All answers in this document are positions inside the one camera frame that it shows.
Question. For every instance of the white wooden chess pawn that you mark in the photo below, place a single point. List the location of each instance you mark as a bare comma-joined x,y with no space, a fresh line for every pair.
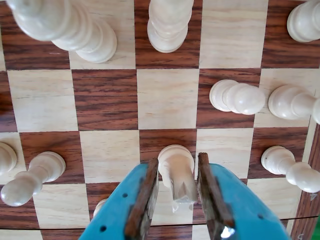
37,172
277,160
235,97
99,206

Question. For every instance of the white pawn right edge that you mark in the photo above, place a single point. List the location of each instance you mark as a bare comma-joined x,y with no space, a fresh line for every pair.
287,102

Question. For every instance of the wooden chess board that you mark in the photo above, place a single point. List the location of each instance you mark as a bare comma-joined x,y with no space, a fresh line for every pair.
166,100

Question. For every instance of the white wooden chess knight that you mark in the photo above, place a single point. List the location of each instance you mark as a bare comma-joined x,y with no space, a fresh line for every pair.
177,167
6,158

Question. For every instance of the white wooden chess bishop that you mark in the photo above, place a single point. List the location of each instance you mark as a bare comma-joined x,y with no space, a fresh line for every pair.
170,30

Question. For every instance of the white wooden chess queen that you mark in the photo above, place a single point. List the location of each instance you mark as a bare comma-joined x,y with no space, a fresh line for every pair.
75,32

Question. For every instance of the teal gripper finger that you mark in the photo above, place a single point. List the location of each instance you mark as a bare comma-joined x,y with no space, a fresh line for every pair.
245,207
117,207

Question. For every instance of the white wooden chess rook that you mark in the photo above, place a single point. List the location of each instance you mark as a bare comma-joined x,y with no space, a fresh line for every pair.
305,22

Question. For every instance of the green plastic lid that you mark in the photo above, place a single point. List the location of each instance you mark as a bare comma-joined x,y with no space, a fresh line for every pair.
317,233

